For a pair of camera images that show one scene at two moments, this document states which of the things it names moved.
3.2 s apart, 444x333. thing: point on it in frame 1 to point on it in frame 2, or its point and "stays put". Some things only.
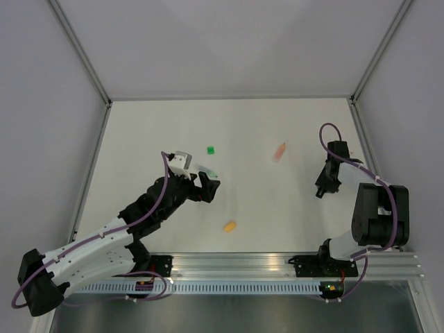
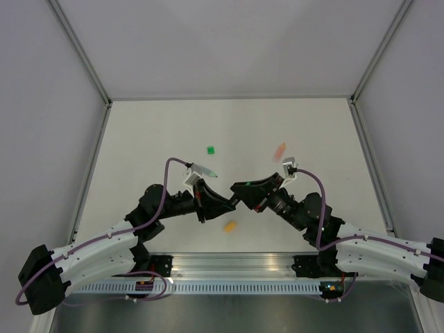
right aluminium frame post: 379,50 stays put
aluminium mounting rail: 277,266 stays put
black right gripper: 329,187 to 254,193
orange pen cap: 230,226 stays put
